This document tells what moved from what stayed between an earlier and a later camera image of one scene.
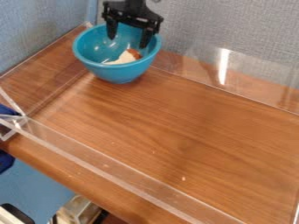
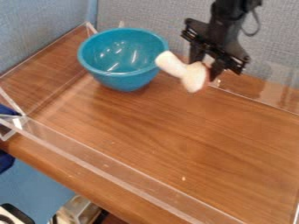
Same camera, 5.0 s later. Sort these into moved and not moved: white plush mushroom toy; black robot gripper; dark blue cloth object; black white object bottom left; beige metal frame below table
Moved: black robot gripper; white plush mushroom toy
Not moved: black white object bottom left; beige metal frame below table; dark blue cloth object
